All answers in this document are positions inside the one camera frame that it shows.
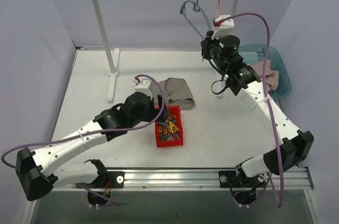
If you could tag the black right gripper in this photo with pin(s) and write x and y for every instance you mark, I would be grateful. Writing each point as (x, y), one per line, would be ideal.
(207, 48)

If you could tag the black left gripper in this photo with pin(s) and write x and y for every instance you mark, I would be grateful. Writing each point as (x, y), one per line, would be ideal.
(161, 106)

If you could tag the pink wire hanger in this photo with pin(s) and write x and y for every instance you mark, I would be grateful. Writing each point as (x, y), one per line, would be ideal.
(218, 11)

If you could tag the grey beige underwear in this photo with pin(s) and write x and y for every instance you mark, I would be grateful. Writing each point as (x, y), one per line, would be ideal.
(177, 93)

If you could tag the pink cream underwear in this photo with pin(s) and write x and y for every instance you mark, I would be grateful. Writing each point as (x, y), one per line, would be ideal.
(271, 76)

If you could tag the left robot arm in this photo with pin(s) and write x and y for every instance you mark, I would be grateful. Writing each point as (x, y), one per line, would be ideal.
(43, 169)

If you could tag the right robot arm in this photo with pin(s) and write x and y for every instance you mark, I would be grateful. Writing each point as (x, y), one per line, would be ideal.
(291, 146)

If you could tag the red plastic bin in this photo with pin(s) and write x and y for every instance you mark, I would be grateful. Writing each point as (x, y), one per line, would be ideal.
(175, 110)

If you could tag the pile of coloured clothespins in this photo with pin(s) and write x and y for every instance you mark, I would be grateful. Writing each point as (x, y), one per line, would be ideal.
(169, 130)

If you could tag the teal plastic basket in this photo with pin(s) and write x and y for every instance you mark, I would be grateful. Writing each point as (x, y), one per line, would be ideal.
(255, 53)

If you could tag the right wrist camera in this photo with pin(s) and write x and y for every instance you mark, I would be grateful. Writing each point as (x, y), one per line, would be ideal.
(222, 27)

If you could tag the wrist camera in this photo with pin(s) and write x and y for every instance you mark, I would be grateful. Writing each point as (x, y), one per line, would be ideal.
(145, 86)
(222, 27)

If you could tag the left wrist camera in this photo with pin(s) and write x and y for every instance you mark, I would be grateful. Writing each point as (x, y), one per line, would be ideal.
(145, 86)

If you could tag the aluminium rail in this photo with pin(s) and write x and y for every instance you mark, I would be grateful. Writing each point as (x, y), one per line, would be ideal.
(158, 179)

